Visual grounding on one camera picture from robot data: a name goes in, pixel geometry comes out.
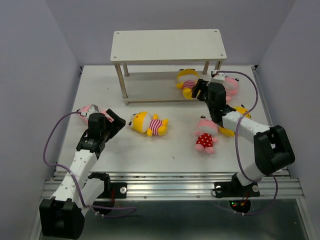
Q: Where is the yellow plush red-striped shirt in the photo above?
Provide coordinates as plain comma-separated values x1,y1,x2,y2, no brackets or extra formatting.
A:
176,68,200,100

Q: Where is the yellow plush pink-striped shirt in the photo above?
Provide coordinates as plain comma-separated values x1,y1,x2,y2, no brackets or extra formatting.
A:
128,111,169,137

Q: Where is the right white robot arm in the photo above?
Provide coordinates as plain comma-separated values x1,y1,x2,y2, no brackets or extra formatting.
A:
192,79,295,198

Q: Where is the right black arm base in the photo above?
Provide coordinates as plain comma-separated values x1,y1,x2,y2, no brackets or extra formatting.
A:
211,181,260,214

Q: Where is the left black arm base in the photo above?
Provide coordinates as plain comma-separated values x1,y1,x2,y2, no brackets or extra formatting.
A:
93,182,128,215

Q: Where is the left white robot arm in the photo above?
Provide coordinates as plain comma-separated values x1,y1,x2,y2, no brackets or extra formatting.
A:
39,109,126,240

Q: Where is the white two-tier shelf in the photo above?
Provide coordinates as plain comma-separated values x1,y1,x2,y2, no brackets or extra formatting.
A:
110,29,227,105

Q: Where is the pink plush pink-striped shirt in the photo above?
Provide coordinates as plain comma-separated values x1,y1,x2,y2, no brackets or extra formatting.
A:
222,76,240,103

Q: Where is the pink plush orange-striped shirt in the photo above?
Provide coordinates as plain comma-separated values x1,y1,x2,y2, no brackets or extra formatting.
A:
77,104,114,124

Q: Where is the yellow plush blue-striped shirt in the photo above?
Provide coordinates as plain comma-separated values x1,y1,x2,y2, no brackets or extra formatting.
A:
219,104,252,137

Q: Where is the pink plush red polka-dot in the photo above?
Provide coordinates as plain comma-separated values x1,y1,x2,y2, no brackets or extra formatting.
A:
194,115,219,154

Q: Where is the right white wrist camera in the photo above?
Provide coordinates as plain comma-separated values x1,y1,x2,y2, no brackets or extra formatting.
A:
209,70,225,84

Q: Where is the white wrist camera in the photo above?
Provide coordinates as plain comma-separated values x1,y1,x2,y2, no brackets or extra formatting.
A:
209,70,225,84
78,104,100,121

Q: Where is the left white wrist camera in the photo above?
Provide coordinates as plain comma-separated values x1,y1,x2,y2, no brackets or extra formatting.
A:
78,104,100,121

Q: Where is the aluminium rail frame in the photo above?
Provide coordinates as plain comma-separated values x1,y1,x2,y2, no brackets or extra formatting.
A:
58,65,320,240

